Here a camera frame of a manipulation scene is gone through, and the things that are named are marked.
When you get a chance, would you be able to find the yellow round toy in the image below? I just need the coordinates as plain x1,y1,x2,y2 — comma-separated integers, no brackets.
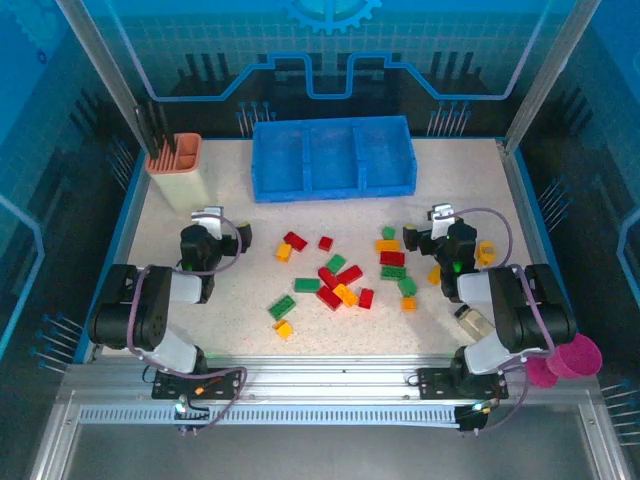
474,239,499,266

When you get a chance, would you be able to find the beige orange knife block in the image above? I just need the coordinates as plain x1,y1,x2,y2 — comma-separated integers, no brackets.
145,132,217,218

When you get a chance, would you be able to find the blue three-compartment bin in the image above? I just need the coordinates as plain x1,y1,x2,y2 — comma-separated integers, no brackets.
251,115,418,204

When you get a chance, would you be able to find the clear jar black cap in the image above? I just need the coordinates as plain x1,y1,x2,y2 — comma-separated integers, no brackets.
453,303,496,346

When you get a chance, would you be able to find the large magenta cup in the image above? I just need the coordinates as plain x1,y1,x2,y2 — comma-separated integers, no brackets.
545,333,603,377

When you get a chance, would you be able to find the black controller box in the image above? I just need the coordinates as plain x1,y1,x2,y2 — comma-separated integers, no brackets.
173,399,211,437
455,402,490,435

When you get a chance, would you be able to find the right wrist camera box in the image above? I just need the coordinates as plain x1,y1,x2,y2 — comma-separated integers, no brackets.
426,203,455,236

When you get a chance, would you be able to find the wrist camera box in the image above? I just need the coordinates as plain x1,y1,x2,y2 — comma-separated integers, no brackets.
426,203,455,236
190,205,225,236

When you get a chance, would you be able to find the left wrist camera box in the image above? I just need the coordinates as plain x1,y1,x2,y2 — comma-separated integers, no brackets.
190,205,225,236

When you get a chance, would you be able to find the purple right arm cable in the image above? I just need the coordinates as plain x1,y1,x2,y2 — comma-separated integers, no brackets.
447,208,559,432

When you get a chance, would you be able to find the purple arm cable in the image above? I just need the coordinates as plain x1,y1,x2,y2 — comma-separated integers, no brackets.
128,213,249,431
447,208,559,432

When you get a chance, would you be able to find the aluminium table side rail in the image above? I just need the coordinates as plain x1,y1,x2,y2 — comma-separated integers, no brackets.
496,139,569,337

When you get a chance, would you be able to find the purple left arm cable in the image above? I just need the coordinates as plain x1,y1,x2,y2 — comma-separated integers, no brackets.
128,213,249,431

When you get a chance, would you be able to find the black knife handle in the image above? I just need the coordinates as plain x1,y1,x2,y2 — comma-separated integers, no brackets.
155,102,177,150
133,103,154,157
144,98,166,154

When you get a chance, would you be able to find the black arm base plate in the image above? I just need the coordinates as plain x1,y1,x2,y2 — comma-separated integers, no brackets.
151,368,244,400
416,367,510,400

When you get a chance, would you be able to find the aluminium mounting rail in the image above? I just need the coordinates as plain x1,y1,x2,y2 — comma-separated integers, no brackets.
59,354,604,407

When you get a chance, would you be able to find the white slotted cable duct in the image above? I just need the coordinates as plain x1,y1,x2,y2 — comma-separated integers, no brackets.
78,405,462,427

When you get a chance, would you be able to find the aluminium frame post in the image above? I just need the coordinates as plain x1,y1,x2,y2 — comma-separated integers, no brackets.
54,0,154,146
503,0,604,154

